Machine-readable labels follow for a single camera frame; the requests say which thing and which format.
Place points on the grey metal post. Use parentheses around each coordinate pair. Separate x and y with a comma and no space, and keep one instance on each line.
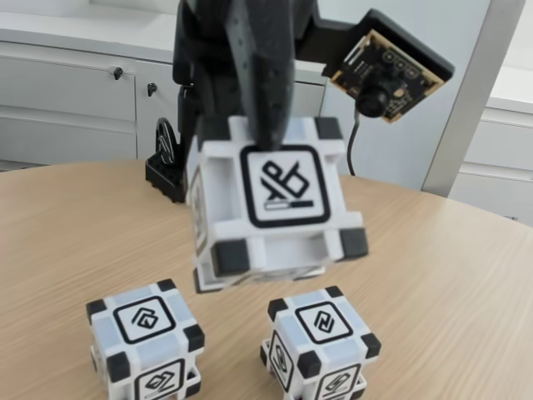
(466,125)

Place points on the black cabinet key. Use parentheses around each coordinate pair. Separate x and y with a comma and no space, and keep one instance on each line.
(118,73)
(152,88)

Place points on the white cube with crossed symbol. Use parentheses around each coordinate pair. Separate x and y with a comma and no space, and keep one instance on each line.
(287,187)

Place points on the camera board on black mount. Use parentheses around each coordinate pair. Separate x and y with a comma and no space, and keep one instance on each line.
(387,75)

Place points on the white cube with house symbol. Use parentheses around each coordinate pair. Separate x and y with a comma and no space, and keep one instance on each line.
(141,321)

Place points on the black table clamp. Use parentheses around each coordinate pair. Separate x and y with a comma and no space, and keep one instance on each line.
(164,175)

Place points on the white cube with lightning symbol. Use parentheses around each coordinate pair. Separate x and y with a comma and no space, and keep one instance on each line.
(322,323)

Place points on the white drawer cabinet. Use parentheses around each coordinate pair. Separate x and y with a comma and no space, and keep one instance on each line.
(499,141)

